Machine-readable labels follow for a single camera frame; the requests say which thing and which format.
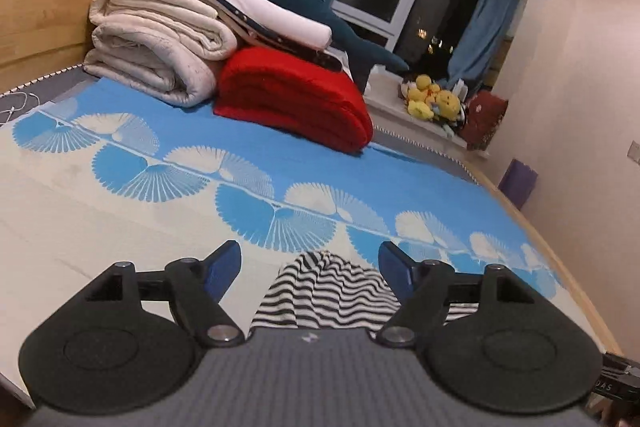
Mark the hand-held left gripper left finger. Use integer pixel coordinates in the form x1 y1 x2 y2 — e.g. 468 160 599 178
30 240 246 349

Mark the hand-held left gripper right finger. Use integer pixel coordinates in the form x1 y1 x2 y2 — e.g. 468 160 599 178
376 240 589 350

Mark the striped hooded top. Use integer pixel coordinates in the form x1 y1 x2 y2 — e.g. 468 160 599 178
249 250 473 334

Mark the blue patterned bed sheet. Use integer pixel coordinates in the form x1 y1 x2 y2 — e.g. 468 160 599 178
0 74 573 408

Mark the purple box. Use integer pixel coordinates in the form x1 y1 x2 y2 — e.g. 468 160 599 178
500 159 539 210

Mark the white windowsill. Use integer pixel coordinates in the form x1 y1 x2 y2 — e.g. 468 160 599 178
364 71 492 154

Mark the yellow plush toy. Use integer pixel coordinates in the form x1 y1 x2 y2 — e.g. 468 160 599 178
432 89 464 122
406 74 442 120

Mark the dark red bag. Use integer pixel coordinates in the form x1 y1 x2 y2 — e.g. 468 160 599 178
460 91 509 150

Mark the folded red blanket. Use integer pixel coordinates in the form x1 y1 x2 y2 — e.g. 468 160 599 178
214 47 375 154

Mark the folded cream quilt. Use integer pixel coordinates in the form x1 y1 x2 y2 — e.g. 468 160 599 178
82 0 239 108

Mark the dark teal shark plush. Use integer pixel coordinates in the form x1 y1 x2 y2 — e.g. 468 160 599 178
227 0 412 90

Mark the wooden headboard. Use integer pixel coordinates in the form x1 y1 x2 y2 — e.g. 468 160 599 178
0 0 162 94

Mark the white cable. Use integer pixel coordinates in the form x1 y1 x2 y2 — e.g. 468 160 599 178
0 91 42 124

